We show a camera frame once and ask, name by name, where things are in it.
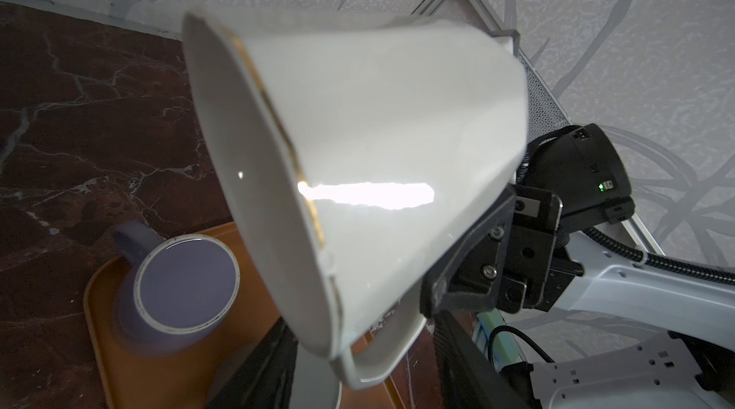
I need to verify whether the white ceramic mug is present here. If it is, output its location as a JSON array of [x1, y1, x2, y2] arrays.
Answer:
[[182, 7, 528, 390]]

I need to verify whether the white wire basket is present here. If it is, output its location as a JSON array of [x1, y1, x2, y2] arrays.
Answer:
[[518, 50, 572, 142]]

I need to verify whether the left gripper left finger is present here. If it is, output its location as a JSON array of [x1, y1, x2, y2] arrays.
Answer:
[[206, 318, 299, 409]]

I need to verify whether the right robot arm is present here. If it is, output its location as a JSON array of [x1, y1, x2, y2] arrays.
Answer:
[[418, 124, 734, 350]]

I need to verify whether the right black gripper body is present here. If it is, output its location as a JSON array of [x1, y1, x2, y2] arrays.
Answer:
[[496, 185, 584, 313]]

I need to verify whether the orange rubber tray mat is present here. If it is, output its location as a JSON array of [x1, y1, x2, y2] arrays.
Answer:
[[82, 220, 403, 409]]

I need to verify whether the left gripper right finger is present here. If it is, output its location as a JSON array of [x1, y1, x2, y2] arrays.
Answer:
[[434, 311, 530, 409]]

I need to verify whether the grey mug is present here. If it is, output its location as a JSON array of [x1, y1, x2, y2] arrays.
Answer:
[[289, 345, 342, 409]]

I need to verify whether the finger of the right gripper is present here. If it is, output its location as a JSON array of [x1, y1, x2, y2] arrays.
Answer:
[[419, 185, 517, 318]]

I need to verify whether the lavender mug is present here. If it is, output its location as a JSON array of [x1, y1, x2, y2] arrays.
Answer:
[[113, 221, 241, 355]]

